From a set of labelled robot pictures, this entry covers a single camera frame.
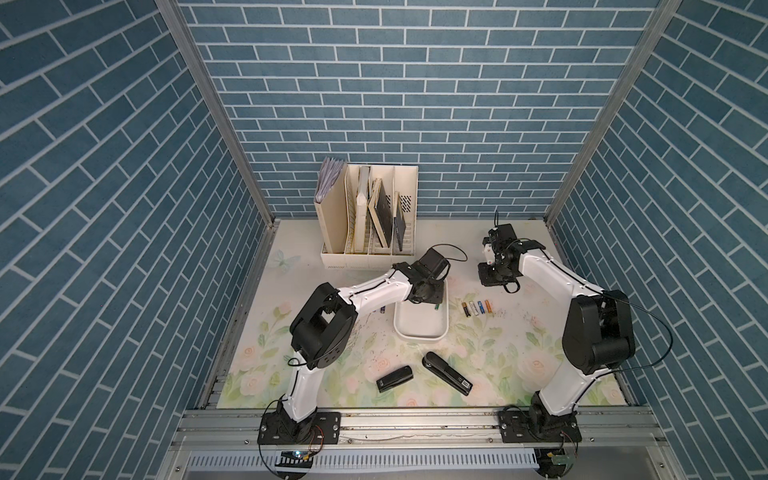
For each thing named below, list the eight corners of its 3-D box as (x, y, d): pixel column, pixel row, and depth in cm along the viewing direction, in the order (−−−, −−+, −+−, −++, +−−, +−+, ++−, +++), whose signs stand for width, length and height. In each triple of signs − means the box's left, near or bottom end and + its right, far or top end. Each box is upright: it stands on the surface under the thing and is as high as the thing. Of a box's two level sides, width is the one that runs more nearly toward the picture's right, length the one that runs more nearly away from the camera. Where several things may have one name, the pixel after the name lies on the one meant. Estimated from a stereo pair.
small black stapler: (380, 394, 81) (379, 391, 78) (376, 384, 83) (375, 380, 80) (413, 378, 84) (414, 374, 81) (409, 368, 85) (409, 364, 83)
